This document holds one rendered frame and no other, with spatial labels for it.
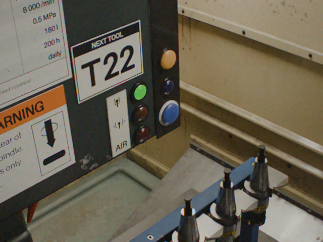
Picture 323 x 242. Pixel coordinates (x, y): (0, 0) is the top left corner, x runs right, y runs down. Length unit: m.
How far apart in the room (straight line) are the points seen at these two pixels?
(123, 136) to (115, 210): 1.42
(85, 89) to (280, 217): 1.17
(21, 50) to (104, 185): 1.69
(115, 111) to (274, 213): 1.12
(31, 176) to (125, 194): 1.55
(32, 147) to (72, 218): 1.50
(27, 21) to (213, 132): 1.34
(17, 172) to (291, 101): 1.06
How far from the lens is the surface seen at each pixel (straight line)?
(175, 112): 0.72
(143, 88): 0.66
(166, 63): 0.67
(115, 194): 2.16
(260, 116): 1.64
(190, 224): 1.02
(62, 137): 0.61
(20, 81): 0.56
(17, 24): 0.53
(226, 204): 1.09
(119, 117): 0.66
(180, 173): 1.87
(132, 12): 0.62
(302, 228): 1.67
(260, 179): 1.15
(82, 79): 0.60
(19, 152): 0.59
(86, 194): 2.17
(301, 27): 1.43
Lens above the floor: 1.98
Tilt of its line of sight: 33 degrees down
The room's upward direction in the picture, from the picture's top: 3 degrees counter-clockwise
